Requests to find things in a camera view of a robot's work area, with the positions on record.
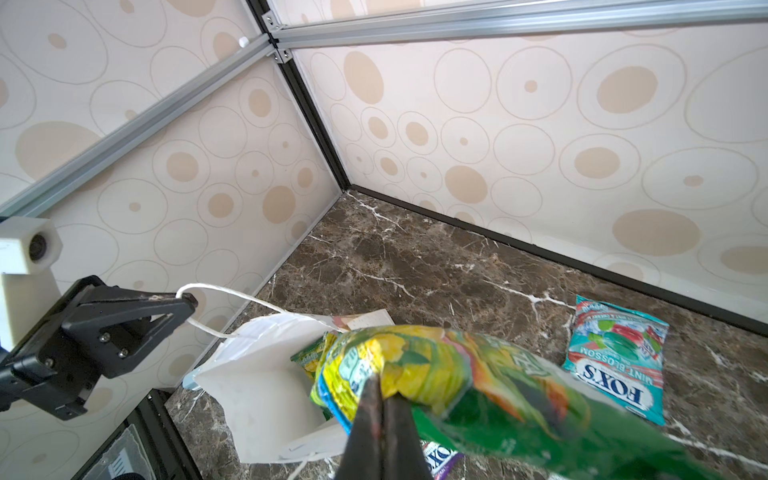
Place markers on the left diagonal aluminium rail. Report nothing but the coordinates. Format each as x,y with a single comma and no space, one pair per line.
43,195

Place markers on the left black frame post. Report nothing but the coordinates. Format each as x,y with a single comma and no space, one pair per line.
268,23

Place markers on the teal Fox's candy packet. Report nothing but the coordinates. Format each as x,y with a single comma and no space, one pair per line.
619,352

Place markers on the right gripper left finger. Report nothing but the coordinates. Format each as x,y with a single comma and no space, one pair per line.
363,455

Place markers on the yellow green Fox's packet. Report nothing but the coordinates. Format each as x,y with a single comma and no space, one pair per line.
481,395

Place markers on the white paper bag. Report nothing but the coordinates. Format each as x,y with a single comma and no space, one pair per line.
265,396

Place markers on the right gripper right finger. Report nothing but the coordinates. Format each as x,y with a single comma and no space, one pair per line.
403,457

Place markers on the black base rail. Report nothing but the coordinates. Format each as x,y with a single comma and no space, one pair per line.
146,445

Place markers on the horizontal aluminium rail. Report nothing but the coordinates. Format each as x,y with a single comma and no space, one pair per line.
513,18

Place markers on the green candy packet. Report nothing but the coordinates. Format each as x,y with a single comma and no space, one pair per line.
311,357

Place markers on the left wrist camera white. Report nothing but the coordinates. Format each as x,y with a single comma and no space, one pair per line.
29,248

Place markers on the pink Fox's berries packet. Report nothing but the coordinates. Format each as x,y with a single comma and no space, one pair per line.
440,460

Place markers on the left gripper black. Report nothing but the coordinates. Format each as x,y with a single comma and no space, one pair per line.
93,330

